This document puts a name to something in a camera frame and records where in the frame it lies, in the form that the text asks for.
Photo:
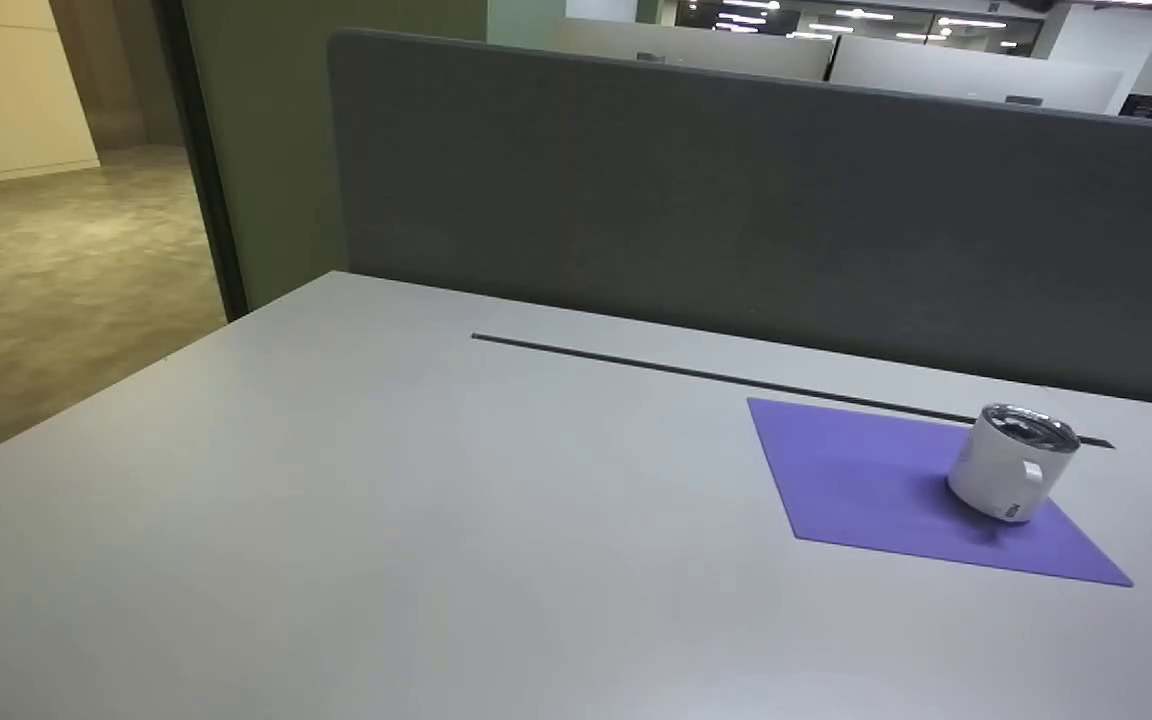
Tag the grey fabric desk partition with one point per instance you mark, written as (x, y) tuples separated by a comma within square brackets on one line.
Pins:
[(737, 203)]

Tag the purple rectangular mat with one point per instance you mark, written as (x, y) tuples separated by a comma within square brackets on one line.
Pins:
[(859, 482)]

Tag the white monitor back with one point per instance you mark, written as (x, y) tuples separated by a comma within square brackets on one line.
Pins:
[(978, 77), (711, 48)]

